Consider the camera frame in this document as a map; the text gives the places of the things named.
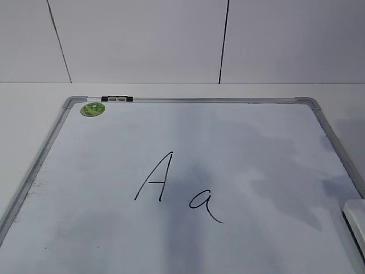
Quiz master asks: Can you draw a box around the white whiteboard eraser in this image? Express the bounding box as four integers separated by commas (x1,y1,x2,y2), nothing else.
343,199,365,256

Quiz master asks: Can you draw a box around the round green magnet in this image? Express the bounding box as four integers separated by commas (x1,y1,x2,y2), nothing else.
80,102,106,117

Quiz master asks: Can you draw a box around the white board with aluminium frame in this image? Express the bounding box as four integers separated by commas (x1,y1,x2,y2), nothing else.
1,97,364,273

